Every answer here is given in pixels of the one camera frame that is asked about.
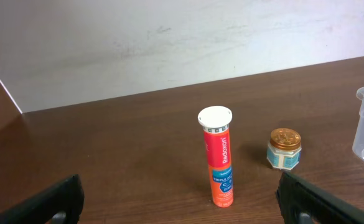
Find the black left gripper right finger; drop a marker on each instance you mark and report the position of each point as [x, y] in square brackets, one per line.
[302, 202]

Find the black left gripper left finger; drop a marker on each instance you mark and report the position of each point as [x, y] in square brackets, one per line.
[65, 198]

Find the small gold-lidded balm jar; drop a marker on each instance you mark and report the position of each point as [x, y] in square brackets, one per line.
[284, 148]

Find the orange Redoxon tablet tube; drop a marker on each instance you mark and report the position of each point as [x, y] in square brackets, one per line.
[215, 122]

